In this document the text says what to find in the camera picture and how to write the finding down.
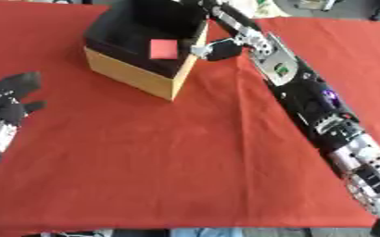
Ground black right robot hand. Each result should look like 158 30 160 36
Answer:
188 0 280 62

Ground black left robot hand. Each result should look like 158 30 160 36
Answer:
0 70 49 127

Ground tan cardboard box black inside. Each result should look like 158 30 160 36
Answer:
82 0 211 102

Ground white and green bag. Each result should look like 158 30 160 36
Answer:
249 0 294 19

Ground pink square block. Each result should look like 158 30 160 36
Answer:
147 38 181 60

